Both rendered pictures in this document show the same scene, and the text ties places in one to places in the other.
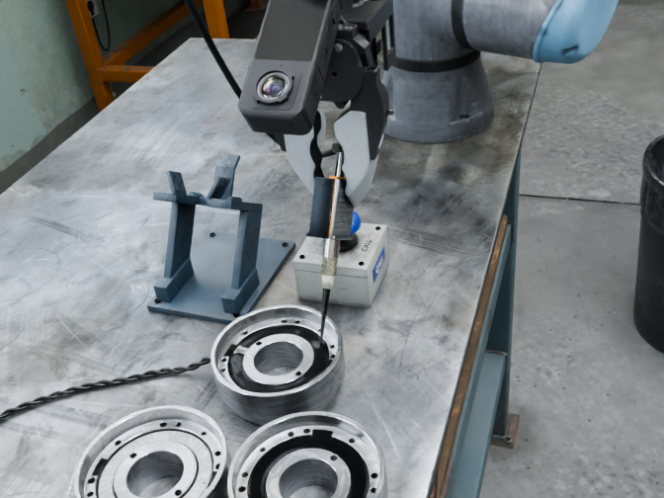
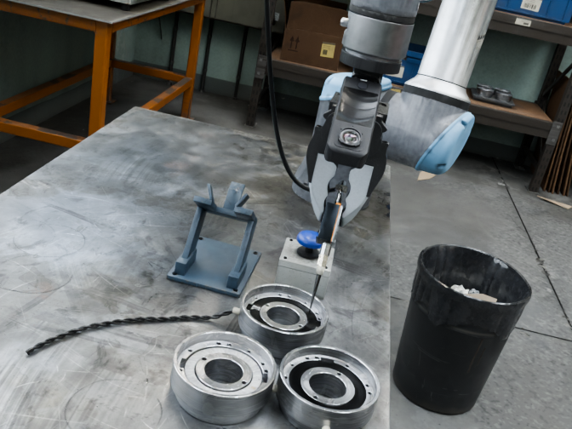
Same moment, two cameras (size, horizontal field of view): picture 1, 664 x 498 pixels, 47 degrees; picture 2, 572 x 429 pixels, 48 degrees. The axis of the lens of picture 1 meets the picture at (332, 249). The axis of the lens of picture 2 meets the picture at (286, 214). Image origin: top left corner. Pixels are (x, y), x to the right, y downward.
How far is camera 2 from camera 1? 0.32 m
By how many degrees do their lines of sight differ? 20
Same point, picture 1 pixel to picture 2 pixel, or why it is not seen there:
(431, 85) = (341, 171)
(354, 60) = (379, 134)
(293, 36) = (358, 111)
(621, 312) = not seen: hidden behind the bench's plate
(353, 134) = (360, 179)
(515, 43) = (407, 155)
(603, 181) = not seen: hidden behind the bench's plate
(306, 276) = (285, 271)
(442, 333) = (373, 320)
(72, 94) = not seen: outside the picture
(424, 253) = (348, 273)
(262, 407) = (283, 341)
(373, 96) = (382, 158)
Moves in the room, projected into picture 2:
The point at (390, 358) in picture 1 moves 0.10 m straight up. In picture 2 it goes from (345, 329) to (363, 261)
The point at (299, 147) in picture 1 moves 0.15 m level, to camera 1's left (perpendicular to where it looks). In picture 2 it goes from (322, 181) to (199, 170)
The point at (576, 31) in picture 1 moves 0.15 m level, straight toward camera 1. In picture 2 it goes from (449, 154) to (460, 187)
